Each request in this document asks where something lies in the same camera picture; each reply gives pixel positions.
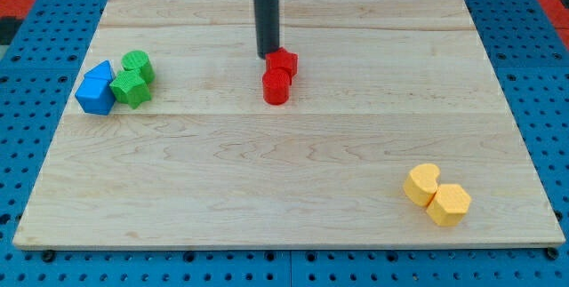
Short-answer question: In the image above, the yellow heart block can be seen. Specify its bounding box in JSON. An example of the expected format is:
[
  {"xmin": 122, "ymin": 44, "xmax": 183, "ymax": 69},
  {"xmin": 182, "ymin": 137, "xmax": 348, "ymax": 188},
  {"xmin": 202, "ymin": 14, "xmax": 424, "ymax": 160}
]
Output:
[{"xmin": 403, "ymin": 163, "xmax": 440, "ymax": 207}]

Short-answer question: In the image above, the red cylinder block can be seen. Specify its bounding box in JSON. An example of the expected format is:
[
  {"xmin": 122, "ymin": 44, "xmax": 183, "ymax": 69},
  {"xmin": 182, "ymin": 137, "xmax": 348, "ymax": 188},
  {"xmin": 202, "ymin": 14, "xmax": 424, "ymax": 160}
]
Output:
[{"xmin": 261, "ymin": 68, "xmax": 291, "ymax": 105}]

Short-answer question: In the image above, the red star block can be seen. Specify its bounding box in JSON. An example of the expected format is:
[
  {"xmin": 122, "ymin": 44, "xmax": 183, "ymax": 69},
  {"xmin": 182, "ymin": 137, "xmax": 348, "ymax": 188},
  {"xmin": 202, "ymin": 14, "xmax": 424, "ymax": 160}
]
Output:
[{"xmin": 265, "ymin": 47, "xmax": 299, "ymax": 84}]

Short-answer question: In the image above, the wooden board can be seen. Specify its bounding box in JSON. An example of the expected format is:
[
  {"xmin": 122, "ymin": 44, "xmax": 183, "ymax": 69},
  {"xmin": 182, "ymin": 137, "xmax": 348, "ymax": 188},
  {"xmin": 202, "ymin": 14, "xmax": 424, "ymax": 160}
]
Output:
[{"xmin": 13, "ymin": 0, "xmax": 565, "ymax": 251}]

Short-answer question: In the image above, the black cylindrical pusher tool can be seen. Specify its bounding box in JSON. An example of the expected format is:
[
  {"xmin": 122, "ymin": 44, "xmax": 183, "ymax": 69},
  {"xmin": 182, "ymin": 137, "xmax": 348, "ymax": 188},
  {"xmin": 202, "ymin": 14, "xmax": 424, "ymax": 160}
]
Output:
[{"xmin": 253, "ymin": 0, "xmax": 280, "ymax": 60}]

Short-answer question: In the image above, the green star block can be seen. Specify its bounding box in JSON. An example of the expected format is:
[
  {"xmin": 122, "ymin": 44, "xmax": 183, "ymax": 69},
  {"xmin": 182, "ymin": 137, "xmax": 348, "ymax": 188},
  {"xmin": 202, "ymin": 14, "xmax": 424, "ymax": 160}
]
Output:
[{"xmin": 109, "ymin": 69, "xmax": 152, "ymax": 109}]

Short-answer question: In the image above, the green cylinder block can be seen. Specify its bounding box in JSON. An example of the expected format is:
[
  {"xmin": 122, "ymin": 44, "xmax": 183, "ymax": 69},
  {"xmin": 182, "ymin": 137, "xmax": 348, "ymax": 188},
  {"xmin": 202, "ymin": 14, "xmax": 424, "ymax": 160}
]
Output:
[{"xmin": 121, "ymin": 50, "xmax": 156, "ymax": 84}]

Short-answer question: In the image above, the yellow hexagon block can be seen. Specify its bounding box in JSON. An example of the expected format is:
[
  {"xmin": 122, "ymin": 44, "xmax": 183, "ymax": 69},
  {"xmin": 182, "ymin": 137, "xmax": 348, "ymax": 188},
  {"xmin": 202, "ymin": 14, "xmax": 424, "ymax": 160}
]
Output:
[{"xmin": 426, "ymin": 184, "xmax": 472, "ymax": 227}]

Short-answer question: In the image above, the blue cube block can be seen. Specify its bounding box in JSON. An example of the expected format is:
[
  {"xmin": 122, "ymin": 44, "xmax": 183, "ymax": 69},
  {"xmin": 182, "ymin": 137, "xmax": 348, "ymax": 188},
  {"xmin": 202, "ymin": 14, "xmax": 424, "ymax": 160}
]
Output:
[{"xmin": 75, "ymin": 78, "xmax": 116, "ymax": 116}]

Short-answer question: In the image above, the blue triangle block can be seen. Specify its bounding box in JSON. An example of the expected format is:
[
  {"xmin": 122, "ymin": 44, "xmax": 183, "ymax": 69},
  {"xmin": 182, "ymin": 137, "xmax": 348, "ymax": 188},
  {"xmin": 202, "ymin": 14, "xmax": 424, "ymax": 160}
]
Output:
[{"xmin": 84, "ymin": 60, "xmax": 115, "ymax": 82}]

